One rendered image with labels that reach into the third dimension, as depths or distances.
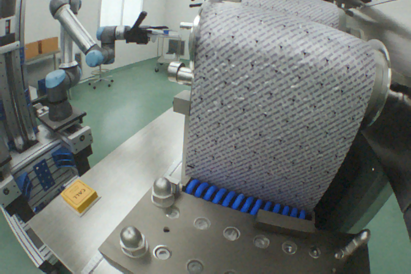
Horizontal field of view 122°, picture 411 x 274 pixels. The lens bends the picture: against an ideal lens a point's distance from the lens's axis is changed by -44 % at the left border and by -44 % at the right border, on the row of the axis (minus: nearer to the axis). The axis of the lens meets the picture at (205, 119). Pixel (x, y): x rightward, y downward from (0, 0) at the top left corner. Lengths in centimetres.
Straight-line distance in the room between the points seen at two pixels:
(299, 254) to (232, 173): 17
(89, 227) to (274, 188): 38
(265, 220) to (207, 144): 14
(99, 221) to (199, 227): 25
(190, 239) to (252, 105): 19
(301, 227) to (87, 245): 39
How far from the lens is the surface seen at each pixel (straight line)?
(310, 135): 27
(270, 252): 29
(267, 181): 32
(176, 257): 27
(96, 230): 46
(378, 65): 30
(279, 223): 30
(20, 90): 106
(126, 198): 49
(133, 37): 99
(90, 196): 49
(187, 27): 32
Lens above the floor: 128
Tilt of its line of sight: 27 degrees down
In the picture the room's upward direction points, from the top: 7 degrees clockwise
